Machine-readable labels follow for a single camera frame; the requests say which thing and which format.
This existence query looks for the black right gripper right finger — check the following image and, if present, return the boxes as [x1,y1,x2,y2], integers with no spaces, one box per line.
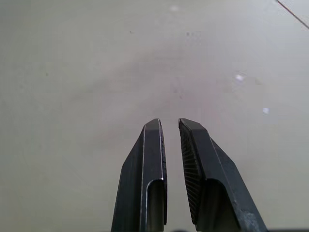
[178,117,268,232]

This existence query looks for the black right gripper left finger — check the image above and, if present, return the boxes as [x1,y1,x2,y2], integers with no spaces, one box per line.
[111,118,168,232]

